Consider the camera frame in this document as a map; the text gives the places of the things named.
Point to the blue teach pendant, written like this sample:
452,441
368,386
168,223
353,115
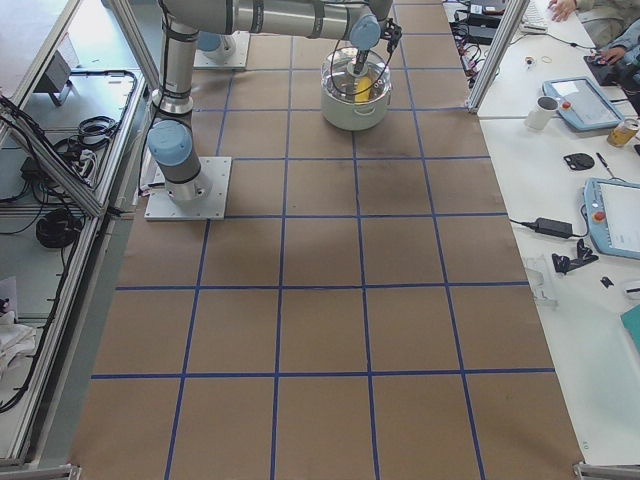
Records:
612,211
582,104

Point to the black round disc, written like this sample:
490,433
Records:
579,161

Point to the white crumpled cloth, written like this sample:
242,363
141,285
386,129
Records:
17,340

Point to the yellow drink can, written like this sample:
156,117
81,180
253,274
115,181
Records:
623,132

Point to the person's hand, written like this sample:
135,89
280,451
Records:
561,10

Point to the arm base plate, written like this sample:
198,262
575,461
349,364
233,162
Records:
202,198
238,61

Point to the black power adapter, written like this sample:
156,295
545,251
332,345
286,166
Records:
555,228

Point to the yellow corn cob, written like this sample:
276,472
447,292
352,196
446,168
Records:
362,89

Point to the white mug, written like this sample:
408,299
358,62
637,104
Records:
543,110

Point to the aluminium frame post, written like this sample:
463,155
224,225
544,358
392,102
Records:
504,34

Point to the near blue teach pendant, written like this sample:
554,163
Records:
612,211

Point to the far blue teach pendant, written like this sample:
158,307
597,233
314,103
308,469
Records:
582,104

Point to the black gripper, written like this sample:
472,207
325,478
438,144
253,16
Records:
361,56

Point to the glass pot lid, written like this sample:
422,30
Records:
338,81

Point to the pale green electric pot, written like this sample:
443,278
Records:
354,117

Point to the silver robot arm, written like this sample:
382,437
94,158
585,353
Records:
216,47
170,139

